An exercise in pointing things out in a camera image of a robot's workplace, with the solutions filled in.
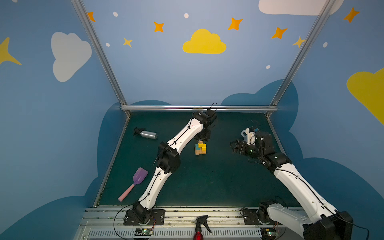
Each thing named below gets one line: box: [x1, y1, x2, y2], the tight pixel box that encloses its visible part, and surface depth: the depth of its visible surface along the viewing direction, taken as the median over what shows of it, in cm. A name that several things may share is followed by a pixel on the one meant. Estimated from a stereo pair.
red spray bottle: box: [191, 215, 212, 240], surface depth 72 cm
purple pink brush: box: [118, 167, 149, 202], surface depth 88 cm
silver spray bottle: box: [133, 127, 158, 140], surface depth 106 cm
